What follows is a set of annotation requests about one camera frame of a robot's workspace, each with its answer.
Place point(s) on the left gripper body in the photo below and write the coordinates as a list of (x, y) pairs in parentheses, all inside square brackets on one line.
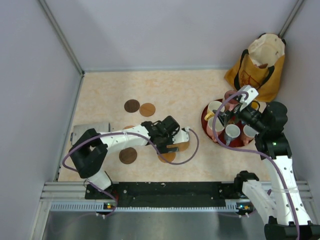
[(167, 139)]

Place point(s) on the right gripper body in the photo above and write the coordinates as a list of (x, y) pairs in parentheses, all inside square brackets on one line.
[(252, 118)]

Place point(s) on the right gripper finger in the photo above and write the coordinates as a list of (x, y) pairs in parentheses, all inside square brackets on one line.
[(221, 114), (229, 119)]

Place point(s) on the light wood coaster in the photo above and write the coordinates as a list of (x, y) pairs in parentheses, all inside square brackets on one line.
[(168, 156), (147, 109)]

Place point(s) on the dark walnut coaster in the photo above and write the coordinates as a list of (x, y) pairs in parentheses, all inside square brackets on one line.
[(128, 155), (131, 105)]

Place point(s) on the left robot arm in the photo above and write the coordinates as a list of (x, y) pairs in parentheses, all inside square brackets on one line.
[(89, 152)]

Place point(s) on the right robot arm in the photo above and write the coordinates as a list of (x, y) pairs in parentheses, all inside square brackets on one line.
[(284, 216)]

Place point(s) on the red round tray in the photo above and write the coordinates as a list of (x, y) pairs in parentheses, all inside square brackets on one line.
[(237, 143)]

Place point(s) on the pink mug white inside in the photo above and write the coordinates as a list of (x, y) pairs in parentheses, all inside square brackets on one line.
[(211, 127)]

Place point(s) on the grey blue mug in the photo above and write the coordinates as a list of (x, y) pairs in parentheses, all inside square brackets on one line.
[(232, 132)]

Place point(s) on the blue mug yellow inside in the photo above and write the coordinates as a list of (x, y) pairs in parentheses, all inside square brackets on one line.
[(255, 105)]

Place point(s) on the small pink mug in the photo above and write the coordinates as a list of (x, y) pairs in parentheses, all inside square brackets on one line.
[(248, 134)]

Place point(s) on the yellow tote bag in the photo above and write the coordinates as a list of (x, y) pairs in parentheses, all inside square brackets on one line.
[(260, 65)]

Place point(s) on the blue white razor box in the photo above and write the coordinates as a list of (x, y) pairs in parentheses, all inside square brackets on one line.
[(79, 130)]

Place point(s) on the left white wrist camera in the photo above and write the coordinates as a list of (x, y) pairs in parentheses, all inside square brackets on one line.
[(183, 136)]

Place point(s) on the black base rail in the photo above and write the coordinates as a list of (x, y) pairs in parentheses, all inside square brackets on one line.
[(177, 194)]

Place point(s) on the right aluminium frame post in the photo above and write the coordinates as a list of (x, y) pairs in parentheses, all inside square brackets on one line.
[(292, 15)]

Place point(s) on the aluminium frame post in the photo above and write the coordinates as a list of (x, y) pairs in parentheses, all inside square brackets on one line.
[(61, 36), (292, 15)]

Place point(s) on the left aluminium frame post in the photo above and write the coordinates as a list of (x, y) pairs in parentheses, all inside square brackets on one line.
[(61, 36)]

